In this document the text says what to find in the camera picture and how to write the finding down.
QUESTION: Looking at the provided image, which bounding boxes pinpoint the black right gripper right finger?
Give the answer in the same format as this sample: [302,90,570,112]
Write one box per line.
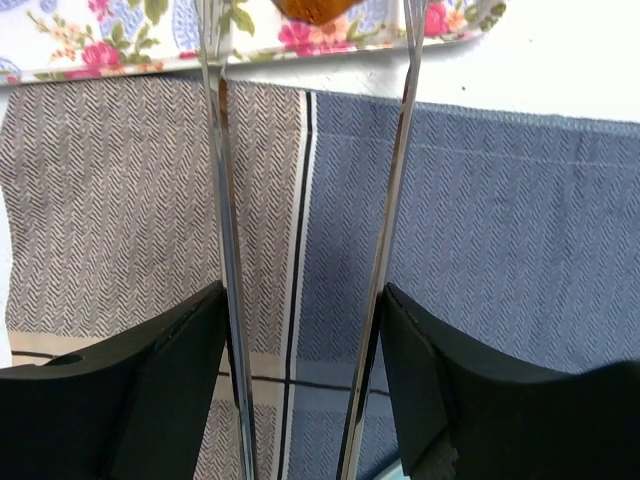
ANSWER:
[381,284,639,479]

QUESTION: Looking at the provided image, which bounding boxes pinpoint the blue and cream plate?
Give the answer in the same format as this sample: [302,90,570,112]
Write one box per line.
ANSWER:
[377,460,408,480]

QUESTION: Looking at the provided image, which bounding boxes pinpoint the metal bread tongs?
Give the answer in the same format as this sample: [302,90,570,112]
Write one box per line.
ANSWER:
[196,1,427,479]

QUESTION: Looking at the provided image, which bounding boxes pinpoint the patchwork blue grey placemat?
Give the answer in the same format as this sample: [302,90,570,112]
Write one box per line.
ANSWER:
[1,76,639,479]

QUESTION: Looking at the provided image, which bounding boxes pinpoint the floral serving tray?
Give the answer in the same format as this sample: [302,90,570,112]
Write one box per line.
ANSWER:
[0,0,509,85]

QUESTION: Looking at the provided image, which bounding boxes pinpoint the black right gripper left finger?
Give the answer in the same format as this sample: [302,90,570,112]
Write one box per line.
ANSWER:
[1,283,228,479]

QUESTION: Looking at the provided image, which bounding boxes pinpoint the dark brown muffin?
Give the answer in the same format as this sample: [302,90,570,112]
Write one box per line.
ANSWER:
[273,0,360,26]

